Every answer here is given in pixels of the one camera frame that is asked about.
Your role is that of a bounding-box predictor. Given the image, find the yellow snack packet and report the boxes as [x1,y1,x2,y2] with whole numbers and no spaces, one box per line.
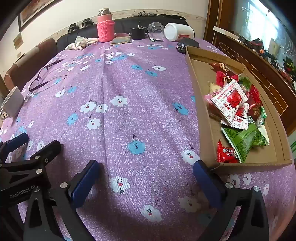
[209,82,222,94]

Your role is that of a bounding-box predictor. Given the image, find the pink bottle with knitted sleeve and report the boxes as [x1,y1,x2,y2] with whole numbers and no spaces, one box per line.
[97,8,115,43]

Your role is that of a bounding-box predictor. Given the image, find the black rimmed eyeglasses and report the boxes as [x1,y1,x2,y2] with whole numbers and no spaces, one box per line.
[29,59,70,93]

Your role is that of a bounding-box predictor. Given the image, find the purple floral tablecloth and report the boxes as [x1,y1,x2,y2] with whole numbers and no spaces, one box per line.
[0,37,296,241]

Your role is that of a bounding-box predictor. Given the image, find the dark clutter on cabinet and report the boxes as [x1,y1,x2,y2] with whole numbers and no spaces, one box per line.
[238,35,296,91]

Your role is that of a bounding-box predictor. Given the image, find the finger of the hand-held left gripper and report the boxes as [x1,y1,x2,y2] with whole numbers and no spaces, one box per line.
[0,140,62,186]
[0,133,29,163]

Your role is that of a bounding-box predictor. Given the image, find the white plastic jar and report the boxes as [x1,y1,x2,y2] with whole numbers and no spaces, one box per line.
[164,23,195,42]

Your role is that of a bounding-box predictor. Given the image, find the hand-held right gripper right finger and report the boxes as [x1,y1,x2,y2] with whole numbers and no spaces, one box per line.
[193,160,270,241]

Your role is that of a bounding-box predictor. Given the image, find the white red printed snack packet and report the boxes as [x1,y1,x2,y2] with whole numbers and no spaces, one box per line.
[210,79,249,124]

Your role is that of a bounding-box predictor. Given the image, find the small wall plaque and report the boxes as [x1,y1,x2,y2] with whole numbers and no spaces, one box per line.
[13,32,23,50]

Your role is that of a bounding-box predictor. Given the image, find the brown chair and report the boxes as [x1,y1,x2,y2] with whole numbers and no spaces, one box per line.
[4,38,57,92]

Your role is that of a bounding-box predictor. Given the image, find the framed wall picture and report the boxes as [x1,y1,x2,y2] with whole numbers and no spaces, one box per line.
[18,0,63,32]

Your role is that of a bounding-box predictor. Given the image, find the black cup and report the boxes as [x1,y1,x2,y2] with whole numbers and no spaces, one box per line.
[130,22,149,40]

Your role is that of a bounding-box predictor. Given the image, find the cardboard box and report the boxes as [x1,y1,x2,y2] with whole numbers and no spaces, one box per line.
[185,45,293,175]

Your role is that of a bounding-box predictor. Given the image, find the wooden cabinet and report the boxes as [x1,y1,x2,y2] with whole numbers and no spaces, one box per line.
[203,0,296,137]

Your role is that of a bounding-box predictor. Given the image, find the white mug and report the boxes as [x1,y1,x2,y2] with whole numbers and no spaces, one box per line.
[1,86,25,118]

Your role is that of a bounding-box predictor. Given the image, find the white cloth gloves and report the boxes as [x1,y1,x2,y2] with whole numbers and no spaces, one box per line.
[65,37,99,51]

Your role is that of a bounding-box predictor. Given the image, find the small red snack packet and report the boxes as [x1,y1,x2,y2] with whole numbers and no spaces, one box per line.
[217,140,240,164]

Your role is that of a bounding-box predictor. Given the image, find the olive notebook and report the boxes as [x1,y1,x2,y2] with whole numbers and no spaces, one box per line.
[110,35,133,45]

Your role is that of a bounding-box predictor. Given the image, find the white flat box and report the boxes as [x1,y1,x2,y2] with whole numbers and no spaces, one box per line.
[213,26,240,39]

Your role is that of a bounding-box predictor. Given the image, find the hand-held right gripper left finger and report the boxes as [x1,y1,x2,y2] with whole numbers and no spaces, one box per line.
[23,159,101,241]

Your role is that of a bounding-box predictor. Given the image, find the pile of mixed snacks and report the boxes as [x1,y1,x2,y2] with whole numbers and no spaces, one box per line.
[205,61,270,164]

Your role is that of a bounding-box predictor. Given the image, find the glass window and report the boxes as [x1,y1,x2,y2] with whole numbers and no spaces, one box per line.
[233,0,296,67]

